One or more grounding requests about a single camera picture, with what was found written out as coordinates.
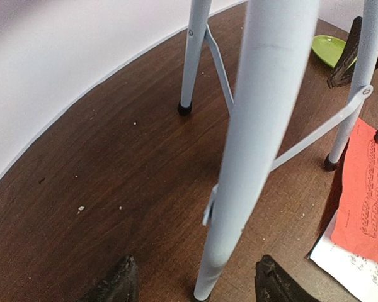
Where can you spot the white folding music stand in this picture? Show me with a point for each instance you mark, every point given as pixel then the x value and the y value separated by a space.
pixel 275 49

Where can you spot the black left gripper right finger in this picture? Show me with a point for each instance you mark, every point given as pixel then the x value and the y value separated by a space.
pixel 273 283

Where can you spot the lime green plate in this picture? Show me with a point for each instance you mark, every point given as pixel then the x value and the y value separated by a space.
pixel 328 49

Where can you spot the red sheet music page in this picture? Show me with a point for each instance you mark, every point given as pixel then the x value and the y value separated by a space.
pixel 356 226

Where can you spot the white sheet music page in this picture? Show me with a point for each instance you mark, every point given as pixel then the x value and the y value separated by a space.
pixel 356 274

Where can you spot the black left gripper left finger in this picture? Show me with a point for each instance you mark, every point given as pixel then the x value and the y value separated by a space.
pixel 121 283

